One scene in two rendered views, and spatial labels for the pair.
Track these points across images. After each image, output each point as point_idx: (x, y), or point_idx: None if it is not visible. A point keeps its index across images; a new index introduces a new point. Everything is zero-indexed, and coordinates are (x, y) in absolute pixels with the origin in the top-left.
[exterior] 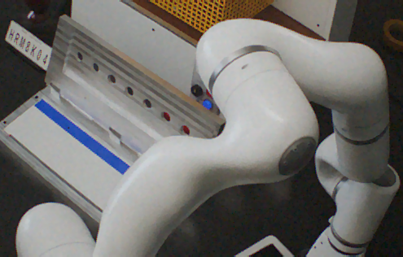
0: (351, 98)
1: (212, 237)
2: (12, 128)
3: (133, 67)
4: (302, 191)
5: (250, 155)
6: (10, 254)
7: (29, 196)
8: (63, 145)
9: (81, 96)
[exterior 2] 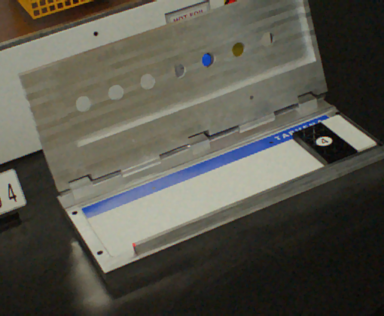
0: None
1: (383, 107)
2: (118, 245)
3: (170, 28)
4: (341, 47)
5: None
6: (365, 290)
7: (253, 252)
8: (184, 195)
9: (126, 146)
